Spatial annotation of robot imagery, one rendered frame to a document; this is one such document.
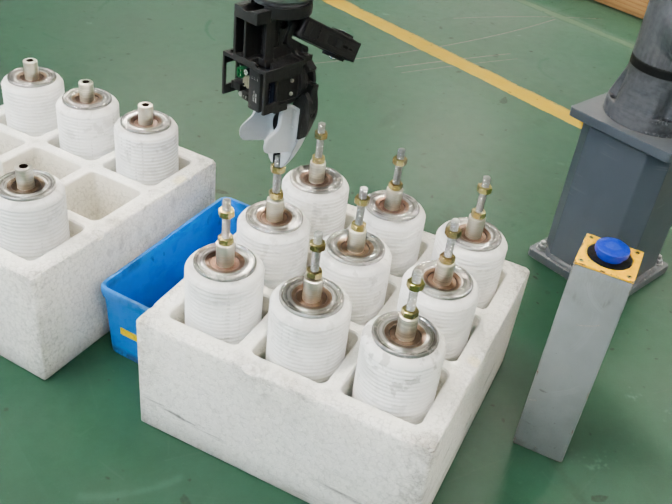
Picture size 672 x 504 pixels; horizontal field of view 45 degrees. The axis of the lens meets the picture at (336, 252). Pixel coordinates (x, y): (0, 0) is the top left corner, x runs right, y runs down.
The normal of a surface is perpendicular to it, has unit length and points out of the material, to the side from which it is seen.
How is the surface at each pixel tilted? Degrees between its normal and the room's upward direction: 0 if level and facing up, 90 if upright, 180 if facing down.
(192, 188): 90
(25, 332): 90
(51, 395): 0
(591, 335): 90
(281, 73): 90
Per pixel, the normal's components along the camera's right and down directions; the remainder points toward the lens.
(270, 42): 0.73, 0.46
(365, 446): -0.44, 0.49
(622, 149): -0.75, 0.33
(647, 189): -0.07, 0.58
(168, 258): 0.87, 0.33
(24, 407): 0.11, -0.80
